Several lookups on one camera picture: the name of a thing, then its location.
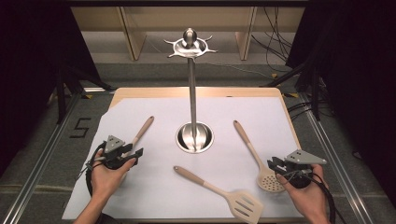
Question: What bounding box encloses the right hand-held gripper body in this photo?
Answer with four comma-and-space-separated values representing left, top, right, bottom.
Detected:
281, 149, 328, 189

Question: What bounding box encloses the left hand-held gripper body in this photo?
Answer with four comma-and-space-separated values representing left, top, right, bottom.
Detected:
99, 134, 129, 171

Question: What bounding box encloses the beige spoon with wooden handle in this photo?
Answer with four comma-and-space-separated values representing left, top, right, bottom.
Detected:
121, 115, 155, 181

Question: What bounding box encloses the beige perforated skimmer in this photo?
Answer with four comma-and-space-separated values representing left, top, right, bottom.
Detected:
233, 119, 287, 193

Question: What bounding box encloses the beige slotted spatula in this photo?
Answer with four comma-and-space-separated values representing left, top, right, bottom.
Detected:
173, 165, 264, 224

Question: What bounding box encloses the steel utensil stand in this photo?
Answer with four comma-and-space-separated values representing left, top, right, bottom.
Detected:
163, 27, 218, 155

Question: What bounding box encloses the person's left hand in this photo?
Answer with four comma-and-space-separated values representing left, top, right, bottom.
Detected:
90, 148, 138, 200

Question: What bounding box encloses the person's right hand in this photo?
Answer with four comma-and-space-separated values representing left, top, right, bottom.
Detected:
276, 164, 330, 218

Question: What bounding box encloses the white paper sheet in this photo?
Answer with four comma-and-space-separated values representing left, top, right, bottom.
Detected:
61, 96, 304, 220

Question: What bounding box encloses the black metal stand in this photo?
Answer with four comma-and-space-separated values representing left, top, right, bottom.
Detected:
55, 63, 116, 125
260, 62, 326, 122

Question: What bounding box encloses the black curtain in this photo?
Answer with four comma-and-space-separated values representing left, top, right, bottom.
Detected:
0, 0, 104, 175
285, 0, 396, 200

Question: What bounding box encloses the beige wooden shelf unit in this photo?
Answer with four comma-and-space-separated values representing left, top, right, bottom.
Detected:
70, 7, 306, 62

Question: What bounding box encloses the aluminium floor rail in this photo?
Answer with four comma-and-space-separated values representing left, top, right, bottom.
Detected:
0, 92, 84, 224
298, 92, 375, 224

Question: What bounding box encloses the left hand-held gripper cable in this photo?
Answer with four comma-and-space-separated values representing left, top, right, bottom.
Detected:
78, 141, 108, 198

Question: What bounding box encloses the hand-held gripper cable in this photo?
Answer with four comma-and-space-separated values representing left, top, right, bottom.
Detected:
78, 141, 108, 198
306, 172, 338, 224

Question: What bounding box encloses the right hand-held gripper cable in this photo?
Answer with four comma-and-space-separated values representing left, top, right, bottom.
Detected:
306, 172, 338, 224

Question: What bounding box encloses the bundle of black cables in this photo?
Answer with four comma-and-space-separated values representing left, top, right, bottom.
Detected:
250, 7, 297, 74

